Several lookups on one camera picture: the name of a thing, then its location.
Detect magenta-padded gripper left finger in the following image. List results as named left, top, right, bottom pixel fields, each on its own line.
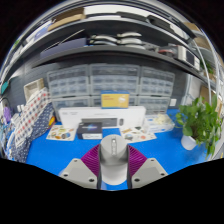
left=58, top=143, right=102, bottom=191

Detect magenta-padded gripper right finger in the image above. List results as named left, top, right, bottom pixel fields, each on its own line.
left=126, top=144, right=169, bottom=190

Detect grey computer mouse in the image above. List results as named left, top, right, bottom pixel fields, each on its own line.
left=99, top=133, right=129, bottom=186

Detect white sticker sheet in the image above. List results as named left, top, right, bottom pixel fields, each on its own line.
left=119, top=126, right=158, bottom=144
left=45, top=124, right=78, bottom=142

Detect small black box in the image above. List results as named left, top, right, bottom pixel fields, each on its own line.
left=76, top=121, right=103, bottom=140

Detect white and blue glove box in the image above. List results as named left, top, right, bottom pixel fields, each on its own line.
left=143, top=114, right=176, bottom=134

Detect white plant pot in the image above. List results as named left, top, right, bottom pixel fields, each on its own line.
left=180, top=133, right=198, bottom=151

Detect cream disposable gloves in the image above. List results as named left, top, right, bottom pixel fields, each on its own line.
left=153, top=113, right=171, bottom=126

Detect navy white-dotted fabric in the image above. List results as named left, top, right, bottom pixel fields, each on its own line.
left=9, top=101, right=56, bottom=164

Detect small yellow object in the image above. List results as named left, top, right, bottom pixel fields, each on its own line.
left=48, top=115, right=57, bottom=128

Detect long white keyboard box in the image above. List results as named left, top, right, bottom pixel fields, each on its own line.
left=58, top=105, right=147, bottom=129

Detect green leafy plant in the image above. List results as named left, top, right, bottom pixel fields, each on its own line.
left=174, top=94, right=223, bottom=158

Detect white red-blue patterned fabric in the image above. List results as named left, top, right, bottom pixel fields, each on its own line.
left=13, top=87, right=51, bottom=141

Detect yellow and blue box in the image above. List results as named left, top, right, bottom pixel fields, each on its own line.
left=100, top=90, right=130, bottom=110

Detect purple object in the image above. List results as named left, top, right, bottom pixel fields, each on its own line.
left=3, top=105, right=13, bottom=125

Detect white framed tray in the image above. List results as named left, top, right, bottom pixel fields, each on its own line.
left=23, top=78, right=45, bottom=102

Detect teal object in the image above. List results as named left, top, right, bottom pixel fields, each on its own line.
left=0, top=80, right=10, bottom=95

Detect grey metal shelf unit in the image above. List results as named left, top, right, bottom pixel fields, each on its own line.
left=1, top=4, right=224, bottom=111

